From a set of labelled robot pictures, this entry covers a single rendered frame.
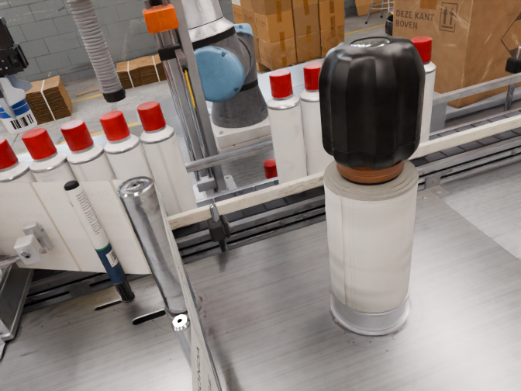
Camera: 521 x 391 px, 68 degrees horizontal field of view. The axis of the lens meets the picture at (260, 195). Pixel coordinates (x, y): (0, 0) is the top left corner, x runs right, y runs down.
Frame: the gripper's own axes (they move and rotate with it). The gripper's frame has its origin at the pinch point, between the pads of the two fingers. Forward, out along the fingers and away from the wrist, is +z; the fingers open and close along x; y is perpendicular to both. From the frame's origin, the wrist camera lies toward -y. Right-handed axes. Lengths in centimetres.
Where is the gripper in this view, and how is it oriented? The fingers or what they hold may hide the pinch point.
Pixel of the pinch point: (13, 109)
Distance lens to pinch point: 114.2
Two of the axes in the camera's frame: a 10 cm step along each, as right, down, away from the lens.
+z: 1.5, 8.2, 5.5
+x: -3.2, -4.9, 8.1
